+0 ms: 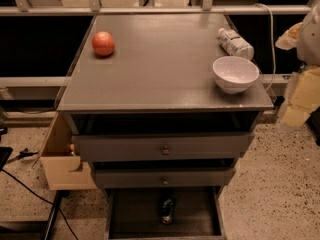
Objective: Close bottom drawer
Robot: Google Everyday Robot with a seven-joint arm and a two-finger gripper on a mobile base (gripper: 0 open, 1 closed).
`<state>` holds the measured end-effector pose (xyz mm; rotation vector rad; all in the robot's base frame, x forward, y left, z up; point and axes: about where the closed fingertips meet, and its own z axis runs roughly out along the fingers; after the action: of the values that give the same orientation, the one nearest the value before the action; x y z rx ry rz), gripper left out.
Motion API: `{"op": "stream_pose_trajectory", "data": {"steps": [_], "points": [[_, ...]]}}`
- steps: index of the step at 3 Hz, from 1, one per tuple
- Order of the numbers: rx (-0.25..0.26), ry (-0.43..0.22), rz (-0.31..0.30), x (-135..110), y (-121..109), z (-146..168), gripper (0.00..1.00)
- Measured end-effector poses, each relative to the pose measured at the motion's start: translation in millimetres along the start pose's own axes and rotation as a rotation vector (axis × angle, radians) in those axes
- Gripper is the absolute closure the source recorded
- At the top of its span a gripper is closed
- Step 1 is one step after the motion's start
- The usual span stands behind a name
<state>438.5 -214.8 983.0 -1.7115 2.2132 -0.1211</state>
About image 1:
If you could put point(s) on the grey bottom drawer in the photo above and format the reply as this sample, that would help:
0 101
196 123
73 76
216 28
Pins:
134 214

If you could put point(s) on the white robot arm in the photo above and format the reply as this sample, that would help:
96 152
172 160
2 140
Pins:
305 38

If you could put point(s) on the grey top drawer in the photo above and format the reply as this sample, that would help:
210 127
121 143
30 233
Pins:
159 148

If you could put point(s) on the metal railing frame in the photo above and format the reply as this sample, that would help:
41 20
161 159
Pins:
23 20

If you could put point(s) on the black tool on floor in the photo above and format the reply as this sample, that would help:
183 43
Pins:
22 154

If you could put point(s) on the grey middle drawer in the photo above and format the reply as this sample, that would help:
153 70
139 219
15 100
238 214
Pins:
147 178

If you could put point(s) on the clear plastic water bottle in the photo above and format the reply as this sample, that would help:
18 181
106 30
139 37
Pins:
234 44

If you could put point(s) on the light wooden side box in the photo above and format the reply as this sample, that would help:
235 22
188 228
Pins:
63 167

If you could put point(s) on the black floor stand bar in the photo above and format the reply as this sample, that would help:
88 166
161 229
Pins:
42 227

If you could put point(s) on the grey wooden drawer cabinet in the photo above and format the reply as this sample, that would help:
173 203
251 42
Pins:
137 94

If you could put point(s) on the grey drawer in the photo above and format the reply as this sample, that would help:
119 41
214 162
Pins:
134 214
147 178
159 148

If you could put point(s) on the green drink can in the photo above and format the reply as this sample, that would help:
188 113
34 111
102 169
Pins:
168 204

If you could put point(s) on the white ceramic bowl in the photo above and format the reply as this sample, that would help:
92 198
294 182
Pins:
234 74

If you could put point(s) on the padded gripper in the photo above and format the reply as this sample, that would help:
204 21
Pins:
310 43

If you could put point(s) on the orange red ball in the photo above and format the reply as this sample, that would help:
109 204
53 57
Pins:
103 43

